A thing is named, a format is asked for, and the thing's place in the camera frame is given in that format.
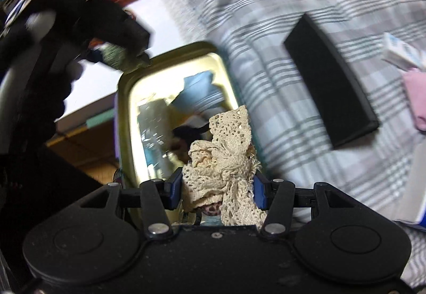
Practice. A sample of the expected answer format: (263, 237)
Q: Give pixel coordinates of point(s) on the clear plastic packet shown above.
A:
(153, 137)

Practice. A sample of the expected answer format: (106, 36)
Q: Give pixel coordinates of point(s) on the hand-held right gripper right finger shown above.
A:
(260, 192)

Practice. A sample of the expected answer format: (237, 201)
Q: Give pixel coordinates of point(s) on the blue and white tissue pack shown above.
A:
(414, 184)

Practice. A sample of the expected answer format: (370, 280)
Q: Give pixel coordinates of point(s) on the cream lace cloth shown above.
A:
(226, 160)

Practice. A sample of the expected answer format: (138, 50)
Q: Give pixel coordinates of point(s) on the green knitted ball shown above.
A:
(121, 59)

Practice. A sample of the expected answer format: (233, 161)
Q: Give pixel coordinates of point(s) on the gold metal tin tray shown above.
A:
(139, 94)

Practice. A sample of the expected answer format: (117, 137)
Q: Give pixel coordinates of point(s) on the pink folded cloth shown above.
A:
(416, 97)

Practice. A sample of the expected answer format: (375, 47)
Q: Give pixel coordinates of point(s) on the small white box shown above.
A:
(402, 49)

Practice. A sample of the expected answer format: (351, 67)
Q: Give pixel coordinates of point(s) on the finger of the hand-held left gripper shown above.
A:
(128, 34)

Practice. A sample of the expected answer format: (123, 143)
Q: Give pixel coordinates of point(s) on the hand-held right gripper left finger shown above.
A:
(173, 192)

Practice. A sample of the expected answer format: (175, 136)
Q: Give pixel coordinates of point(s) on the teal foam strip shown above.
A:
(100, 119)

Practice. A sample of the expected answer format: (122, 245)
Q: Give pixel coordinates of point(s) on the grey plaid bed sheet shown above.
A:
(266, 14)

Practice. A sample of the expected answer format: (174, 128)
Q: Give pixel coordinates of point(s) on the black triangular box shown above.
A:
(329, 80)

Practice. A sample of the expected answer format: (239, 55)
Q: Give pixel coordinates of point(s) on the light blue soft pouch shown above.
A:
(199, 92)

